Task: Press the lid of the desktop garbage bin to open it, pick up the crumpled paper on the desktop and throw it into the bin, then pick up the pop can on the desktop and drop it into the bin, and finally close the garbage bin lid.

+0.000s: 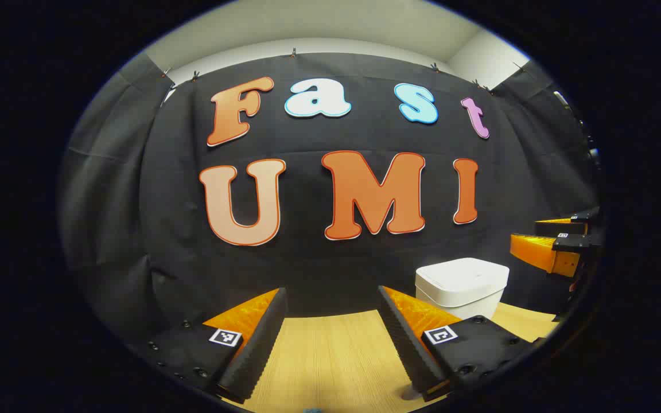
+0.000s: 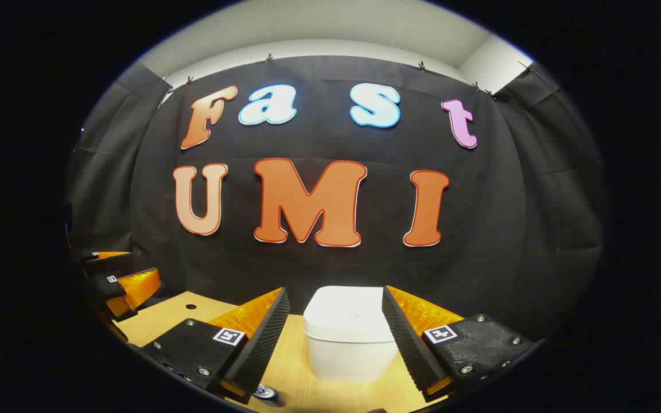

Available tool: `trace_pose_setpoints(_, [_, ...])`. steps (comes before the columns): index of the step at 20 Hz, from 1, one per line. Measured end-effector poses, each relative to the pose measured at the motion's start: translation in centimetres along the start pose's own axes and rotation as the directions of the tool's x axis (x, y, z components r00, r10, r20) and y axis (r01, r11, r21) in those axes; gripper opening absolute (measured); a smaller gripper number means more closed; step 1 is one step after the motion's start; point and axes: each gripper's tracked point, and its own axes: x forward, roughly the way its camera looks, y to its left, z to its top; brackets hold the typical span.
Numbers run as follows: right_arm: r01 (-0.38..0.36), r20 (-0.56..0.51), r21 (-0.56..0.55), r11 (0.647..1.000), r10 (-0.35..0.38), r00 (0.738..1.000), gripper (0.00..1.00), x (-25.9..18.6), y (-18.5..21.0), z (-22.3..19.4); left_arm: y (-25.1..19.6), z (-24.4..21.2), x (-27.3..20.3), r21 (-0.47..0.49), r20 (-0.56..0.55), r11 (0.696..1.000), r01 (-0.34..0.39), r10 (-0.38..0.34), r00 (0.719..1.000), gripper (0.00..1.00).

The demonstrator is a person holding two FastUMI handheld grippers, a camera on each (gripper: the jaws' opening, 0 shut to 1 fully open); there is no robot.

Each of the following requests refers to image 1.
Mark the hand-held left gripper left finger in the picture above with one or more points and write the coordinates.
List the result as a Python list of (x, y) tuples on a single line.
[(261, 344)]

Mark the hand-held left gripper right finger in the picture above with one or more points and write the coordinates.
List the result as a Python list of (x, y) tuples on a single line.
[(405, 344)]

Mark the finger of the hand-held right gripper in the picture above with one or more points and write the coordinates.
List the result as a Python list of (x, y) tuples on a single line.
[(543, 252), (560, 226)]

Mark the white desktop garbage bin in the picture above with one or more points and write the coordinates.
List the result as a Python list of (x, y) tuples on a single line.
[(457, 281)]

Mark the wooden desktop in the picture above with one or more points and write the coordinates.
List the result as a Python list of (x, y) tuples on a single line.
[(330, 355)]

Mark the black backdrop cloth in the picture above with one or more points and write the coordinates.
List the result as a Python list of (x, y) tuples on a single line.
[(307, 264)]

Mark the row of backdrop clips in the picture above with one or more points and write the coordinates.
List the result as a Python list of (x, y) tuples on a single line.
[(293, 53)]

